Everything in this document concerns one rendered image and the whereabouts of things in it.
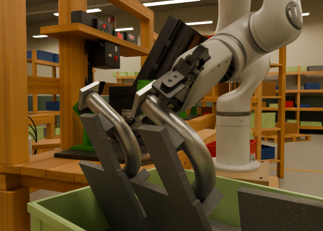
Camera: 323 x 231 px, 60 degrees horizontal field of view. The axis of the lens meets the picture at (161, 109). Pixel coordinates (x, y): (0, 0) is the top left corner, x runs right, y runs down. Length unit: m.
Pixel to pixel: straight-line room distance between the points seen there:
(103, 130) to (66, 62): 1.19
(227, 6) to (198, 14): 10.23
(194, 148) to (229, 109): 0.62
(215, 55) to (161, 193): 0.22
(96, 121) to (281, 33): 0.33
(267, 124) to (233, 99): 3.40
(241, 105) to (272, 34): 0.52
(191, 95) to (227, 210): 0.41
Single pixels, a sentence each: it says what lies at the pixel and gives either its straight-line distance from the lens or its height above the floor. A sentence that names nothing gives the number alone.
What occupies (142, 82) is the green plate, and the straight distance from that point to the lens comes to 1.68.
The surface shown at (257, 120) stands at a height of 0.86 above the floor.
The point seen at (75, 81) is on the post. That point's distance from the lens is 1.63.
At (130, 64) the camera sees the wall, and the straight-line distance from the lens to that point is 11.62.
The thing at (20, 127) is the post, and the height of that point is 1.04.
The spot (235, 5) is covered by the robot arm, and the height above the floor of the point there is 1.45.
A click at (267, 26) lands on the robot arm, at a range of 0.50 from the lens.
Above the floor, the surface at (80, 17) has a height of 1.59.
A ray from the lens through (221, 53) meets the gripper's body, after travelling 0.45.
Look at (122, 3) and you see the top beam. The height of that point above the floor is 1.85.
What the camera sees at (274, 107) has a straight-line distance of 10.00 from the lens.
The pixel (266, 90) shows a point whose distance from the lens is 4.33.
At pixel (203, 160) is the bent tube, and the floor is 1.08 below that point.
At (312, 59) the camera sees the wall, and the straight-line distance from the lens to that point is 10.77.
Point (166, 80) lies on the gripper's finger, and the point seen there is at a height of 1.19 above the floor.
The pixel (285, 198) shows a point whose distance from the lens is 0.39.
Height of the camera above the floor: 1.16
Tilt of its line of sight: 2 degrees down
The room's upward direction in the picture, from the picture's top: straight up
